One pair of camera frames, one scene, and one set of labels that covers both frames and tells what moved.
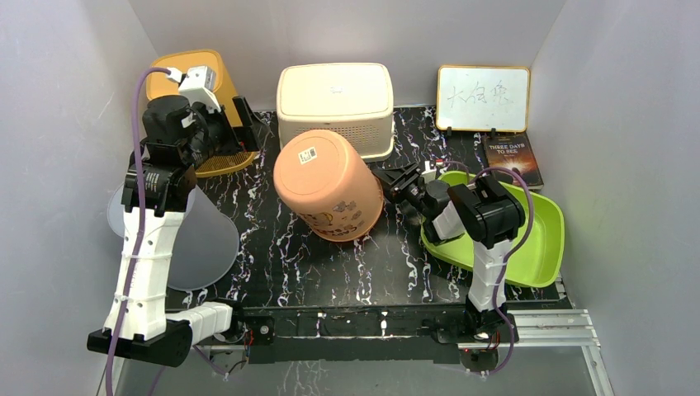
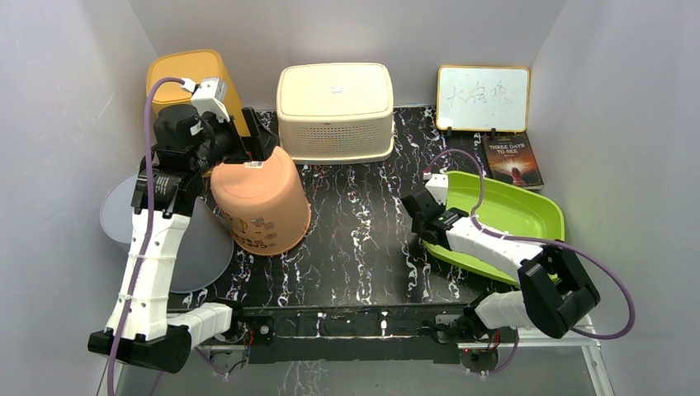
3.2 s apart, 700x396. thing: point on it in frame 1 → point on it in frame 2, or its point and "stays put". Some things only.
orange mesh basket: [159, 86] stays put
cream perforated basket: [356, 99] stays put
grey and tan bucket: [205, 247] stays put
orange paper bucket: [325, 184] → [265, 203]
